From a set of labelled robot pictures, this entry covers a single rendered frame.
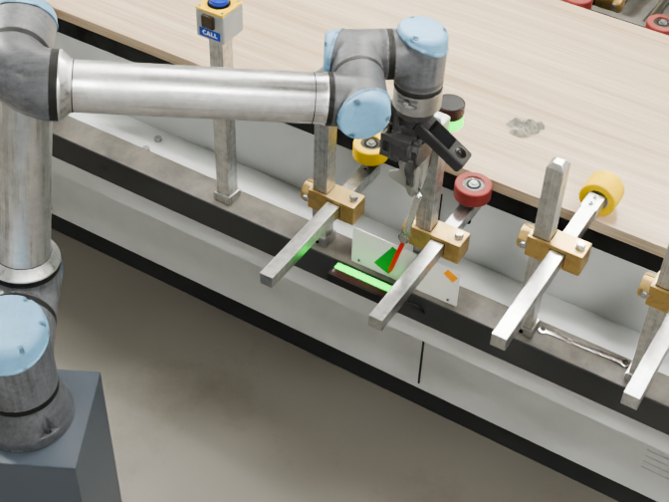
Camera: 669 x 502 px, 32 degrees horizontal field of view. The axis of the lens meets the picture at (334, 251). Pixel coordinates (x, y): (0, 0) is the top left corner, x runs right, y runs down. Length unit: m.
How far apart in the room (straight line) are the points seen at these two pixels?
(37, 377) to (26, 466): 0.20
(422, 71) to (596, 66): 0.92
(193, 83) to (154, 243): 1.54
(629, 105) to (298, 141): 0.78
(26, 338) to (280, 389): 1.15
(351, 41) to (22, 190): 0.66
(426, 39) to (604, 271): 0.78
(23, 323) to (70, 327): 1.18
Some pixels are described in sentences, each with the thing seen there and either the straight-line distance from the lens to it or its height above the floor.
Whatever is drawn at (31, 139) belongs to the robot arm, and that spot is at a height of 1.20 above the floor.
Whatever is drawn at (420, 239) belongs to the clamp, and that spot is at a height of 0.85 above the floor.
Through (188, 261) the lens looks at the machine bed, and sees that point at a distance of 3.35.
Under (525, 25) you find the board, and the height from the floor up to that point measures 0.90.
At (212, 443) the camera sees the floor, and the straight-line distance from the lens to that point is 3.14.
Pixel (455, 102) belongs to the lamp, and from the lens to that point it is 2.30.
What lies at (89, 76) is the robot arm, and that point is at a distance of 1.91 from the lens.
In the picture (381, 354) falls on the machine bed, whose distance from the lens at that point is 3.12.
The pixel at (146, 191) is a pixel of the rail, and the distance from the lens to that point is 2.86.
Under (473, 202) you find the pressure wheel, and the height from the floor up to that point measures 0.89.
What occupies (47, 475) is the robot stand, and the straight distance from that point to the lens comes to 2.42.
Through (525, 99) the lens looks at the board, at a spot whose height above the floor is 0.90.
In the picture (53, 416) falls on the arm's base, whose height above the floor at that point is 0.65.
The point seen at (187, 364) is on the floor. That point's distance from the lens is 3.32.
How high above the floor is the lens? 2.50
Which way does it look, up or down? 44 degrees down
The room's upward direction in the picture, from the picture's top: 2 degrees clockwise
